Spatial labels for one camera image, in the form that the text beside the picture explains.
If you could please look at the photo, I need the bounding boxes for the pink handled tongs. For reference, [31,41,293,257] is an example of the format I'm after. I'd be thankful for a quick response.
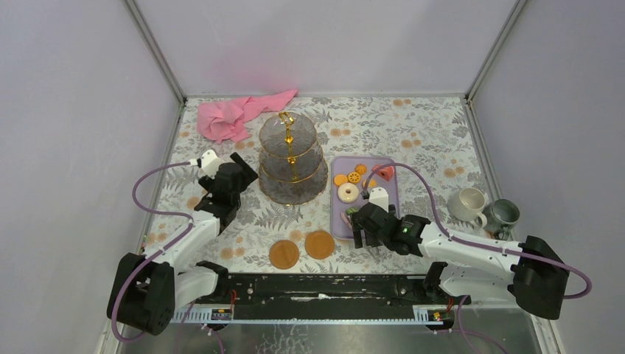
[340,213,352,230]

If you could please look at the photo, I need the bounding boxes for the three-tier glass cake stand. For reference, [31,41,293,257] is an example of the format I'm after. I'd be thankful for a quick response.
[259,111,328,205]

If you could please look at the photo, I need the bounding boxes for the green striped cake piece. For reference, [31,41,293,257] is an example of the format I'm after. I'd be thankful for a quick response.
[346,207,359,217]

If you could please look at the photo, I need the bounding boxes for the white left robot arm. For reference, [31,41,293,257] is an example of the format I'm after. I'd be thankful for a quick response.
[107,150,259,343]

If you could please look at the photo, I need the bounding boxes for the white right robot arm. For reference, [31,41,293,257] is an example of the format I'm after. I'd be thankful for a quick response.
[347,203,570,320]

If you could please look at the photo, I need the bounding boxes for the right wooden coaster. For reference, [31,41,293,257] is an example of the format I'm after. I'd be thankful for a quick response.
[304,230,335,260]

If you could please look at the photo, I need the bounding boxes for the wooden coaster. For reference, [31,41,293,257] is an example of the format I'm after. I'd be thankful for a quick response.
[269,240,300,270]
[304,230,335,260]

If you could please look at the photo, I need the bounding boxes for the white glazed donut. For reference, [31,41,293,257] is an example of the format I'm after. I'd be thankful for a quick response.
[337,182,360,204]

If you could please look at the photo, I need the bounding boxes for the pink cake slice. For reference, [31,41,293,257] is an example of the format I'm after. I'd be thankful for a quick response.
[372,165,395,181]

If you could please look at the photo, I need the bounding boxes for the yellow jam-dot cookie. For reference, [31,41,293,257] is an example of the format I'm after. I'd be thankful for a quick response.
[347,171,362,184]

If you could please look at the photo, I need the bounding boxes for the lilac plastic tray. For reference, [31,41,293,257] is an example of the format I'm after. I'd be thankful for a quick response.
[329,156,402,241]

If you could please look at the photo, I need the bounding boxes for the pink cloth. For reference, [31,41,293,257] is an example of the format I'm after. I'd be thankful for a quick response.
[196,89,298,144]

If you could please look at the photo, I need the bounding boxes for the yellow round biscuit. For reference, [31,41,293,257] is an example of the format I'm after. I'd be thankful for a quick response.
[333,174,349,187]

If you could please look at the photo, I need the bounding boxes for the orange swirl cookie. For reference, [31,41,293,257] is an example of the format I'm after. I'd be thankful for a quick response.
[354,164,367,176]

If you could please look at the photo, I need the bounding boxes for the left wooden coaster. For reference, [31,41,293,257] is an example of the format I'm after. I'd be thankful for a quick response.
[269,240,300,270]

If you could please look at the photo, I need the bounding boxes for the white ceramic mug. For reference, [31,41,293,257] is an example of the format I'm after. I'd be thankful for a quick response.
[447,187,487,229]

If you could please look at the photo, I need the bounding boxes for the grey ceramic mug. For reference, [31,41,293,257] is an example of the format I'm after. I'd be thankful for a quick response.
[483,199,520,240]

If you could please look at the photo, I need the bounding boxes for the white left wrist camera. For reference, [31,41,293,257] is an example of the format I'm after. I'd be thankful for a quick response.
[189,149,226,178]

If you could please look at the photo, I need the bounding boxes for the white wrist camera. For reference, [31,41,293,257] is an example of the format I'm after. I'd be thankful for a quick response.
[368,187,389,212]
[189,149,226,178]

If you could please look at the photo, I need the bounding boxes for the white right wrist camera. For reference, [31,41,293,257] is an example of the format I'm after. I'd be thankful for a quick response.
[368,187,389,212]

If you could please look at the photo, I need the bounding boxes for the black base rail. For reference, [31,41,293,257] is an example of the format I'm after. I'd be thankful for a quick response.
[197,273,462,325]

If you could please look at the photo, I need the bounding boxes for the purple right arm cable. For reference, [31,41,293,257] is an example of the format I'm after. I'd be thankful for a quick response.
[360,162,593,354]

